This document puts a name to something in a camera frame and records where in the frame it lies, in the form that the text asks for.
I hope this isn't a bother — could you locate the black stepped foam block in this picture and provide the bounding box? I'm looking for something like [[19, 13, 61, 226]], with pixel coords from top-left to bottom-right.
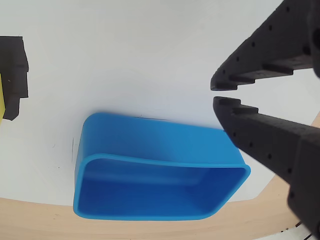
[[0, 36, 30, 121]]

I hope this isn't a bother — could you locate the yellow cube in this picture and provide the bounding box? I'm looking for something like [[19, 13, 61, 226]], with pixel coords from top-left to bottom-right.
[[0, 72, 6, 126]]

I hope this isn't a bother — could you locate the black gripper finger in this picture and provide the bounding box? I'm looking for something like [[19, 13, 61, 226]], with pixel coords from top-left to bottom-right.
[[212, 96, 320, 240], [209, 0, 320, 91]]

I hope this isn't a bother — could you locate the blue rectangular plastic bin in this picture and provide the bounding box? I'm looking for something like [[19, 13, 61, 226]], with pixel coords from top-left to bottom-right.
[[72, 112, 252, 222]]

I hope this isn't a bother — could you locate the white sheet table cover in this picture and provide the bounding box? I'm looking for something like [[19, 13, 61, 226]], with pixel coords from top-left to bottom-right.
[[0, 0, 320, 208]]

